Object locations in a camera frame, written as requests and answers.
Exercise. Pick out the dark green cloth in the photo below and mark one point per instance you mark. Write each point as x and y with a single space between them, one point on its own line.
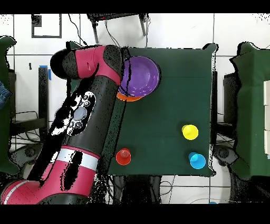
251 105
4 137

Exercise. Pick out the large orange bowl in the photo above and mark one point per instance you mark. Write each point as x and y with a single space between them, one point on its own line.
129 99

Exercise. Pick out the black table frame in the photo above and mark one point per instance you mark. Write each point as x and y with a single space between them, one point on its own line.
228 95
43 95

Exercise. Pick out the purple bowl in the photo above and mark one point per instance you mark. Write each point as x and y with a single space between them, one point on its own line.
143 76

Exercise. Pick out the grey square frame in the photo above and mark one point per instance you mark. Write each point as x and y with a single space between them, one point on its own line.
46 37

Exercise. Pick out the black floor base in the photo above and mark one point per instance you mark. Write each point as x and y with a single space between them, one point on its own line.
224 153
25 153

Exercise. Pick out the person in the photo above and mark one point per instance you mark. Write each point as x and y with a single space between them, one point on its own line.
4 95

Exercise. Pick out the dark green tablecloth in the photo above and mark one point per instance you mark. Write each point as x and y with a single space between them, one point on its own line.
168 116

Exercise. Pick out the black metal stand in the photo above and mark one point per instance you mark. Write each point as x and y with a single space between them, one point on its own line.
95 31

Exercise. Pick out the yellow cup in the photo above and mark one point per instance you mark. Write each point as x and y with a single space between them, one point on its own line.
191 132

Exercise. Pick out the blue cup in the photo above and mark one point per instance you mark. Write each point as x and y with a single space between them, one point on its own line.
197 161

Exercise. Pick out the blue tape strip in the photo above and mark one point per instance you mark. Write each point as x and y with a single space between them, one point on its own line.
49 74

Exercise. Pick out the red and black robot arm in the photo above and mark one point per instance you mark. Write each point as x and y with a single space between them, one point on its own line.
84 137

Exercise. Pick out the red cup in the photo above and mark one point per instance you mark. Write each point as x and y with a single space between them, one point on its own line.
123 157

